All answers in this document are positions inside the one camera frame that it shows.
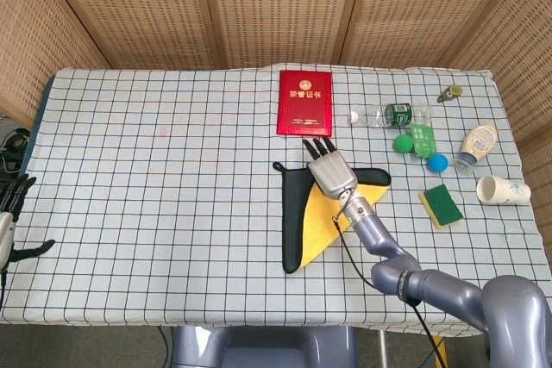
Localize clear bottle with green label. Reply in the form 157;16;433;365
348;102;433;128

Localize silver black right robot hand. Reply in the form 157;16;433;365
302;137;359;202

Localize white paper cup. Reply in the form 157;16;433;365
475;175;531;206

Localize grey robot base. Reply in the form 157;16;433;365
172;325;359;368

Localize yellow black cloth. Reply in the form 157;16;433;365
272;161;392;275

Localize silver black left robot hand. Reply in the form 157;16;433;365
0;174;56;274

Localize white black grid tablecloth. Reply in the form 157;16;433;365
0;65;532;337

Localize green snack packet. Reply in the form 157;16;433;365
408;122;436;158

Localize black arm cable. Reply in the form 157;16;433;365
331;212;446;368

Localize yellow green scrub sponge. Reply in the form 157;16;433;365
417;184;464;229

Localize black cable bundle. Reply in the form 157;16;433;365
0;126;31;179

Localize blue ball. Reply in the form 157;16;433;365
427;153;449;173

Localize beige squeeze sauce bottle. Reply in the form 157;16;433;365
452;122;499;170

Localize woven bamboo folding screen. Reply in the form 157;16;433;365
0;0;552;265

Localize green ball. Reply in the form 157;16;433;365
392;134;414;154

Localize red certificate book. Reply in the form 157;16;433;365
275;69;335;136

